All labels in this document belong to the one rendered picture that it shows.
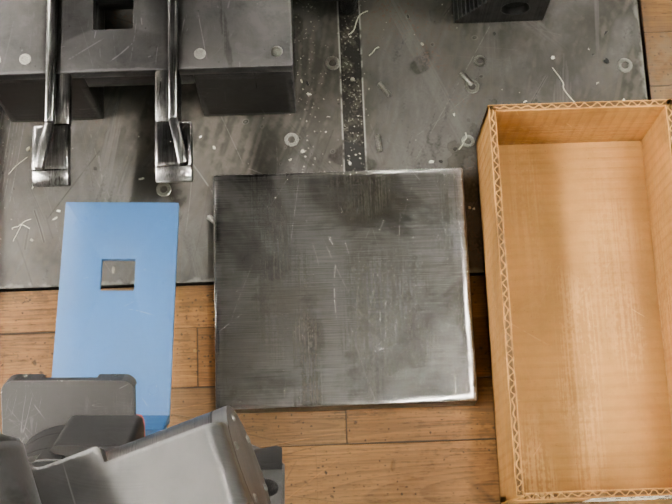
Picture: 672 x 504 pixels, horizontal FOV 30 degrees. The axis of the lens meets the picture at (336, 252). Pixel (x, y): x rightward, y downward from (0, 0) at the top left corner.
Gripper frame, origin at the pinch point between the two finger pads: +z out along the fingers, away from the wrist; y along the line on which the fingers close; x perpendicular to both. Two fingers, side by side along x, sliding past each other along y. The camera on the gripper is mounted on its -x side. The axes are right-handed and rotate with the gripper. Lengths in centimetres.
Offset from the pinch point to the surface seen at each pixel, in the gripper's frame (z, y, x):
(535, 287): 13.4, 5.7, -27.5
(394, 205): 14.5, 11.1, -17.9
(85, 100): 16.3, 17.9, 2.9
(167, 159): 9.4, 14.5, -3.2
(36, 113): 18.3, 17.0, 6.6
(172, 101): 10.4, 18.1, -3.5
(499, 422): 8.3, -2.2, -24.4
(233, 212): 14.6, 10.6, -7.1
